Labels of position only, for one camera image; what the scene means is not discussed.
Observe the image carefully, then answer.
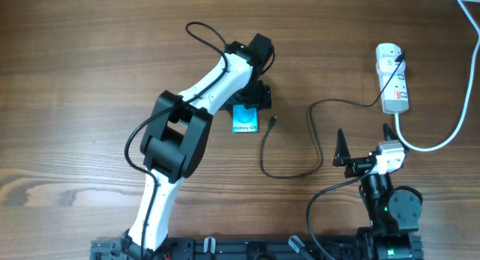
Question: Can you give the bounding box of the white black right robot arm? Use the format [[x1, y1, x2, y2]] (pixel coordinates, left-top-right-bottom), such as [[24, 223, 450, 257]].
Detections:
[[332, 124, 425, 260]]

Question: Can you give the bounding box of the blue screen smartphone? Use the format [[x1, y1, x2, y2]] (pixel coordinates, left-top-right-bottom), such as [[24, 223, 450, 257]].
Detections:
[[232, 105, 259, 133]]

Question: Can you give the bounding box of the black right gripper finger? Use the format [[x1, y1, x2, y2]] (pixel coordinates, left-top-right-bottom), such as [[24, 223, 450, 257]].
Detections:
[[332, 128, 351, 167], [382, 124, 410, 152]]

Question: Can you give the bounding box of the white power strip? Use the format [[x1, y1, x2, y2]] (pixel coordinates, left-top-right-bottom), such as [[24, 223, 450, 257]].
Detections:
[[376, 43, 409, 114]]

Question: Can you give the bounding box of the white USB charger plug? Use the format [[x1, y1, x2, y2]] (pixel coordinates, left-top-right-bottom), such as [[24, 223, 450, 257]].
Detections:
[[376, 54, 406, 76]]

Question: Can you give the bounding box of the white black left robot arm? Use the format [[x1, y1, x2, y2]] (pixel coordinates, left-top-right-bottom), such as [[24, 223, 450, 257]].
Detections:
[[121, 34, 275, 259]]

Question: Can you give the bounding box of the white power strip cord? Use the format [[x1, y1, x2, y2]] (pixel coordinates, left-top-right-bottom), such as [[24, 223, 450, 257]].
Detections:
[[394, 0, 480, 153]]

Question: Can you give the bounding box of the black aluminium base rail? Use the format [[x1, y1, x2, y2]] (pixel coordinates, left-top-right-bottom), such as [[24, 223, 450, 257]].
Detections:
[[89, 235, 425, 260]]

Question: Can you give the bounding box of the black charging cable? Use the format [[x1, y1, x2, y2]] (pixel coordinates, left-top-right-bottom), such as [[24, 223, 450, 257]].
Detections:
[[259, 49, 406, 180]]

